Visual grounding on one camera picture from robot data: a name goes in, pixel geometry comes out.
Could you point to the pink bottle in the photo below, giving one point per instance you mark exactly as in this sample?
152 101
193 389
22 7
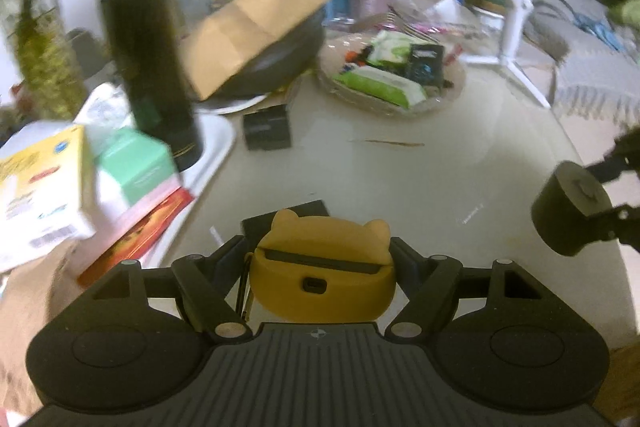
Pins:
371 1

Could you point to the black metal cylinder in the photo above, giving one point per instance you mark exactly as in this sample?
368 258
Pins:
565 212

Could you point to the yellow cardboard box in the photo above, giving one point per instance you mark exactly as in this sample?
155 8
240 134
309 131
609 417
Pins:
40 187

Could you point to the white and pink box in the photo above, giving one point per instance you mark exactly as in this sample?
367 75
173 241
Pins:
145 207

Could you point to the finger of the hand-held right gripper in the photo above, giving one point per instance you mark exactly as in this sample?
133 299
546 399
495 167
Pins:
617 163
617 227

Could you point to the black wok pan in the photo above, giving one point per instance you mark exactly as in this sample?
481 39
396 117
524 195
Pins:
280 57

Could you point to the large green wipes packet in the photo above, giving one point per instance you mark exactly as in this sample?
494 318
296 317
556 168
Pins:
385 87

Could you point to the clear plastic packet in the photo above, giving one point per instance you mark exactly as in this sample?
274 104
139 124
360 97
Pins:
107 104

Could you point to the tan bear-shaped earbud case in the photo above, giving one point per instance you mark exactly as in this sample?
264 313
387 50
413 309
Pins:
320 268

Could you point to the small black box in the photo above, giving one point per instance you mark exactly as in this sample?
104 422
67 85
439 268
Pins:
267 128

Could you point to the brown paper bag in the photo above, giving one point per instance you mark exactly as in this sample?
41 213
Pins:
250 27

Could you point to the white tray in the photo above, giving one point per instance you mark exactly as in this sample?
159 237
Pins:
212 157

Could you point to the black packet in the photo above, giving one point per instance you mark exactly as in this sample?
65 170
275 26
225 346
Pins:
426 64

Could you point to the green tissue box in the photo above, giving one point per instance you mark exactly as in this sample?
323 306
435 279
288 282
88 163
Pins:
137 164

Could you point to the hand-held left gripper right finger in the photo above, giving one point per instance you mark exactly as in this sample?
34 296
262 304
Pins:
426 278

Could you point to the tall black thermos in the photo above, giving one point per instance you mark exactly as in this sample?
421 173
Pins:
150 72

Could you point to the flat red box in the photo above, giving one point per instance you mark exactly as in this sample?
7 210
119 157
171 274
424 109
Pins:
145 232

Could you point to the glass bowl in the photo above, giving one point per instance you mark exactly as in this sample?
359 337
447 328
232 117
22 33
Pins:
440 99

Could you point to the white tripod stand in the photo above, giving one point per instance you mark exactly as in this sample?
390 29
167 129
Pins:
515 22

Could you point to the grey blanket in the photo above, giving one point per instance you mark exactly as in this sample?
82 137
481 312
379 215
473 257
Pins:
585 67

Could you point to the small green wipes packet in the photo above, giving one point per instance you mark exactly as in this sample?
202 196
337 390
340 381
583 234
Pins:
392 47

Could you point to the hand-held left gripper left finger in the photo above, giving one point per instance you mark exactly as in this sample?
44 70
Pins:
200 288

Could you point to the pink patterned wrappers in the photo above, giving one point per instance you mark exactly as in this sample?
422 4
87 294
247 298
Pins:
435 28

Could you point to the glass vase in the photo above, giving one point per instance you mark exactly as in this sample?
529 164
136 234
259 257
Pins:
47 67

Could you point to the thin wooden stick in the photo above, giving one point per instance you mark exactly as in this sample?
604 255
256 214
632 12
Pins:
387 143

